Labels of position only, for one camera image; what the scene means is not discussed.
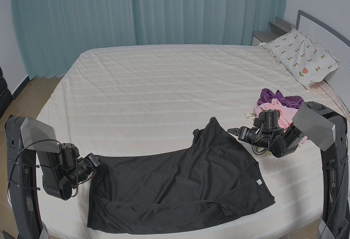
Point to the white printed garment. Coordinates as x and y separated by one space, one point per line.
249 115

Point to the white printed pillow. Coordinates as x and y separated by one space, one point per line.
300 54

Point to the bed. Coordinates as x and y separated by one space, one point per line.
164 82

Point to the black T-shirt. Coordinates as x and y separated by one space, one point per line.
177 177

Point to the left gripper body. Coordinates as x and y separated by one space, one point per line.
90 164

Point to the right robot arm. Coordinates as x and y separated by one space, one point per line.
317 125

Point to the purple garment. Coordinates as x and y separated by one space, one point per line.
294 100

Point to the grey white bedside table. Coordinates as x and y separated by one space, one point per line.
259 38

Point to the pink garment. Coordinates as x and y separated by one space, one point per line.
287 117

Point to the blue-green curtain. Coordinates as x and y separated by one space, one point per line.
205 0
73 13

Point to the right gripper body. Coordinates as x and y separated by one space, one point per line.
247 135

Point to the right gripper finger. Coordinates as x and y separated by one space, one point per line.
235 131

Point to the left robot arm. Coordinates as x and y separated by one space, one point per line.
38 134

